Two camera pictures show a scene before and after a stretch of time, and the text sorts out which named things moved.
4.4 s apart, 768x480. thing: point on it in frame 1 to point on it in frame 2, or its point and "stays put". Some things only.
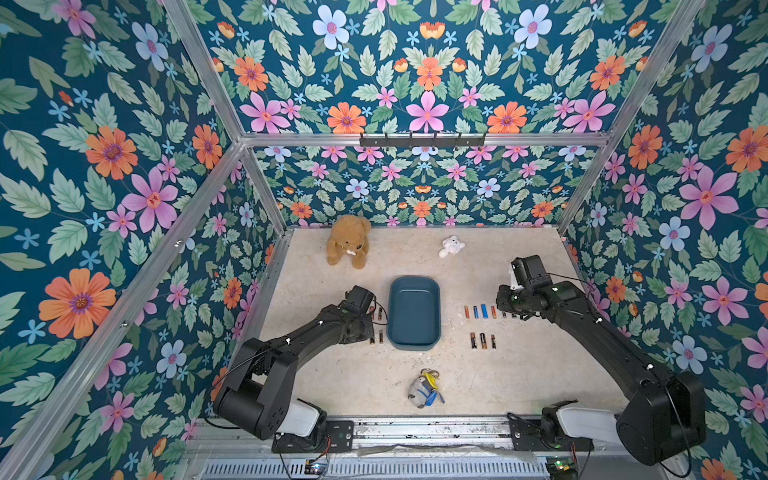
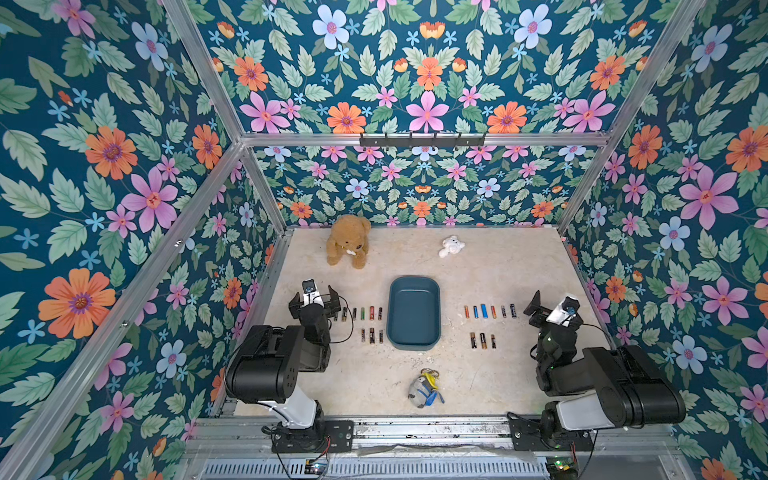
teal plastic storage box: x=414 y=313 stays put
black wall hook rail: x=422 y=142 stays put
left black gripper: x=368 y=332 to x=330 y=306
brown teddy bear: x=349 y=237 stays put
